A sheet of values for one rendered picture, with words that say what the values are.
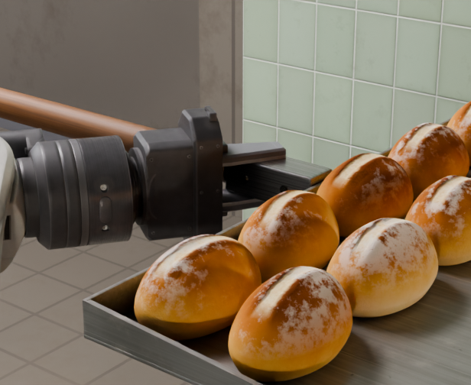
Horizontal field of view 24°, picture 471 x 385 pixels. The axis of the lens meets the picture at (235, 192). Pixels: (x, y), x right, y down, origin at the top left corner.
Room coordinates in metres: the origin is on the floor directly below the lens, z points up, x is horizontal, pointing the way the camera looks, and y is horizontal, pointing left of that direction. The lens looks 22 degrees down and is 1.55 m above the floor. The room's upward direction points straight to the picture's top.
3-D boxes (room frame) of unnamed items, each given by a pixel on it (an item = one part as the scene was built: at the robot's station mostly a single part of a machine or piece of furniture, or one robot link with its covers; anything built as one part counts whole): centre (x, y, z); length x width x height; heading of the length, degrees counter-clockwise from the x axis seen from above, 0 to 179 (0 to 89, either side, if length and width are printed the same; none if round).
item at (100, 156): (0.86, 0.08, 1.21); 0.12 x 0.10 x 0.13; 107
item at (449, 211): (0.78, -0.16, 1.23); 0.10 x 0.07 x 0.05; 146
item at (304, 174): (0.88, -0.04, 1.21); 0.09 x 0.04 x 0.03; 52
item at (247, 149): (0.89, -0.01, 1.24); 0.06 x 0.03 x 0.02; 107
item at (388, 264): (0.69, -0.10, 1.23); 0.10 x 0.07 x 0.05; 140
